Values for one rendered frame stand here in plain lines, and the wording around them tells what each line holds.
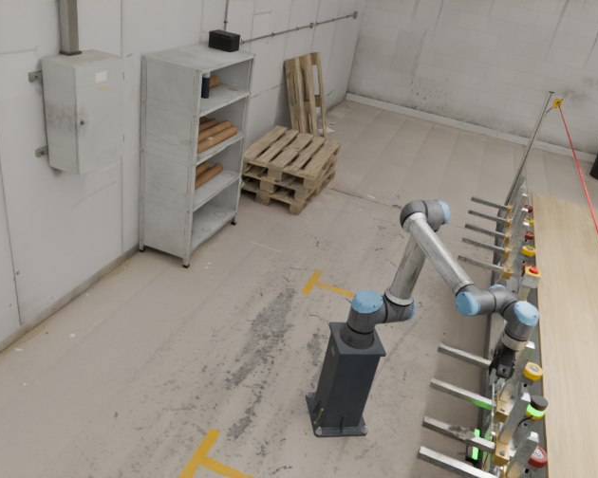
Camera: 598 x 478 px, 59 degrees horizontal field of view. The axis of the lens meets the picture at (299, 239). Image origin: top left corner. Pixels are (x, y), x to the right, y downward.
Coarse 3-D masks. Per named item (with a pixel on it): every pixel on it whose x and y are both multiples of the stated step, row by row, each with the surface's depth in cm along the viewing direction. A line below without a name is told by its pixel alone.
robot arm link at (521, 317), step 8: (512, 304) 197; (520, 304) 194; (528, 304) 195; (504, 312) 198; (512, 312) 195; (520, 312) 191; (528, 312) 191; (536, 312) 192; (512, 320) 195; (520, 320) 191; (528, 320) 190; (536, 320) 191; (512, 328) 195; (520, 328) 193; (528, 328) 192; (512, 336) 196; (520, 336) 194; (528, 336) 195
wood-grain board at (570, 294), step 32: (544, 224) 381; (576, 224) 390; (544, 256) 335; (576, 256) 343; (544, 288) 300; (576, 288) 306; (544, 320) 272; (576, 320) 277; (544, 352) 248; (576, 352) 252; (544, 384) 228; (576, 384) 232; (544, 416) 212; (576, 416) 214; (544, 448) 200; (576, 448) 200
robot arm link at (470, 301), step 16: (416, 208) 234; (416, 224) 229; (416, 240) 228; (432, 240) 221; (432, 256) 217; (448, 256) 213; (448, 272) 208; (464, 272) 208; (464, 288) 201; (464, 304) 198; (480, 304) 196
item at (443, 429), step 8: (424, 416) 206; (424, 424) 205; (432, 424) 203; (440, 424) 204; (440, 432) 204; (448, 432) 202; (464, 440) 201; (472, 440) 200; (480, 440) 200; (480, 448) 200; (488, 448) 199; (512, 456) 196; (528, 464) 195
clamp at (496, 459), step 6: (498, 432) 205; (498, 444) 199; (504, 444) 199; (498, 450) 196; (504, 450) 196; (492, 456) 198; (498, 456) 194; (492, 462) 196; (498, 462) 195; (504, 462) 194
